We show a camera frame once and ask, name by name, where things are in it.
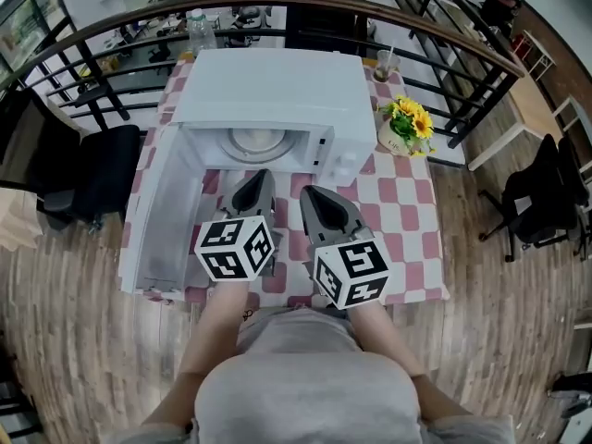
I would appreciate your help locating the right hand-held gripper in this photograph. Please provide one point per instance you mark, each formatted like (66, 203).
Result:
(356, 266)

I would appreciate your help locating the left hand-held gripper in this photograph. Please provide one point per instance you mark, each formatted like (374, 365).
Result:
(226, 252)

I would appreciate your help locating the white microwave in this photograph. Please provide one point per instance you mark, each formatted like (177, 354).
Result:
(277, 86)

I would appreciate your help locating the person's left forearm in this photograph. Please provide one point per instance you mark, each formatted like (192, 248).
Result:
(217, 326)

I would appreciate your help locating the person's right forearm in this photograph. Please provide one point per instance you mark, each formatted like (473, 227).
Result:
(384, 340)

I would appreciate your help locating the glass microwave turntable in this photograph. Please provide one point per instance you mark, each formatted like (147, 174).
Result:
(229, 153)

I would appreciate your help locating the pink checkered tablecloth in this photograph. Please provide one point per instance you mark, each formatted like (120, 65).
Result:
(407, 211)

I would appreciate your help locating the sunflower pot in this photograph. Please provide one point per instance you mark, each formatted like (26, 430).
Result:
(409, 123)

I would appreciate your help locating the black chair with armrest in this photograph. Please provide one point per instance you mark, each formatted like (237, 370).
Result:
(92, 174)

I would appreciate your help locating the clear plastic cup with straw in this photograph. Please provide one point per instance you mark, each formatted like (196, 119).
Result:
(385, 67)

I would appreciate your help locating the clear plastic water bottle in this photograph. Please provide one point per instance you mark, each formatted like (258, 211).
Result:
(201, 35)

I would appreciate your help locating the person's grey shirt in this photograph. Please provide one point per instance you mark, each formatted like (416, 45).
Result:
(305, 396)

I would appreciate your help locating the black office chair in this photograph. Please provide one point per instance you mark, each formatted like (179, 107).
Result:
(536, 211)

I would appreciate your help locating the wooden table with white legs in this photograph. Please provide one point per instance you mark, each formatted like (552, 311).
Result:
(532, 109)

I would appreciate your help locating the brown paper bag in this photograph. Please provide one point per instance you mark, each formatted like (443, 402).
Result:
(16, 220)

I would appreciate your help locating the white folding table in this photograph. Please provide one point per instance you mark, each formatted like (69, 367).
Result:
(538, 53)

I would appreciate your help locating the long white desk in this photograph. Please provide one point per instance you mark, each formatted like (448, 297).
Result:
(575, 109)

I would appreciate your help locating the black bag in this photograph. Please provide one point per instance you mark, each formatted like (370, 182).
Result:
(573, 393)

